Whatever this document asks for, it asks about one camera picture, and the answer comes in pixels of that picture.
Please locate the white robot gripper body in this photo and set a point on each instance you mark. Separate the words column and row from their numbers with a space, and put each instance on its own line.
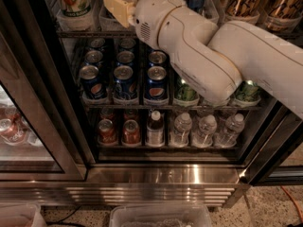
column 151, row 16

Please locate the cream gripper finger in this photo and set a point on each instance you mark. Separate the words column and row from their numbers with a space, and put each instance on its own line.
column 122, row 10

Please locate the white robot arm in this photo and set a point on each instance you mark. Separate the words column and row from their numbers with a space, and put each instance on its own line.
column 215, row 60

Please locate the front right pepsi can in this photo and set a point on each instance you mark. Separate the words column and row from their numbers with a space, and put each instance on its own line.
column 156, row 83

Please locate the pepsi can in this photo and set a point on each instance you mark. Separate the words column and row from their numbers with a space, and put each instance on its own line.
column 92, row 83
column 156, row 83
column 125, row 83

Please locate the front middle pepsi can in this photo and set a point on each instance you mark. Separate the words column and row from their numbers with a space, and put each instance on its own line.
column 125, row 83

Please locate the front left pepsi can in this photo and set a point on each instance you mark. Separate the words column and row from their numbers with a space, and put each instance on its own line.
column 92, row 83

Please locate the front left green can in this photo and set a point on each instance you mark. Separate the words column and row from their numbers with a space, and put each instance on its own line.
column 182, row 91

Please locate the steel fridge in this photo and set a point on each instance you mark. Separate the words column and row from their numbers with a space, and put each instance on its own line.
column 120, row 173

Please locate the front right orange can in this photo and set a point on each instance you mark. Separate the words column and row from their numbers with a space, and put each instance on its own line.
column 131, row 132

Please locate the orange can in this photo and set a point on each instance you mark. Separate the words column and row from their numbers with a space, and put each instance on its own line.
column 131, row 132
column 107, row 132

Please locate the front right green can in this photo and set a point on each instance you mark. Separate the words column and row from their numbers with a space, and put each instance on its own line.
column 248, row 91

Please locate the front left orange can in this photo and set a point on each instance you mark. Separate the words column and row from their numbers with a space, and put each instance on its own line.
column 107, row 132

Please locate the gold brown can right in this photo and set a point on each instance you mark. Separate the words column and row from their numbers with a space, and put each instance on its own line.
column 284, row 9

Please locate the glass fridge door left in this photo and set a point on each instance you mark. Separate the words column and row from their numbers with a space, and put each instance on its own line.
column 41, row 112

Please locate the dark drink bottle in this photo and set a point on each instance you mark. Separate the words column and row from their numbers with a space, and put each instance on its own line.
column 155, row 129

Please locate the left water bottle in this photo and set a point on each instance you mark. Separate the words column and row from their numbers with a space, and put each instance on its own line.
column 179, row 132

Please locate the water bottle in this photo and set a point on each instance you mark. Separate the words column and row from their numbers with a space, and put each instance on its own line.
column 227, row 136
column 179, row 132
column 202, row 136

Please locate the middle water bottle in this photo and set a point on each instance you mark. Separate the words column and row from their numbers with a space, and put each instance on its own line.
column 202, row 136

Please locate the right water bottle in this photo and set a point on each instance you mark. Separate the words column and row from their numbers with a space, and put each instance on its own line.
column 227, row 136

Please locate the clear plastic bin centre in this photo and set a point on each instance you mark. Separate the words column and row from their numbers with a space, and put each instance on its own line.
column 160, row 215

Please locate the clear plastic bin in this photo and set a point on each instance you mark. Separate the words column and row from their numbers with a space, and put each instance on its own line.
column 160, row 215
column 21, row 215

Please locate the clear plastic bin left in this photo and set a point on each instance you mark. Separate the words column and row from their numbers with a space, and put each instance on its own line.
column 21, row 215

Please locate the top wire shelf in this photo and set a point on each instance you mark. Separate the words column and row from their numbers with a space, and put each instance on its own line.
column 117, row 34

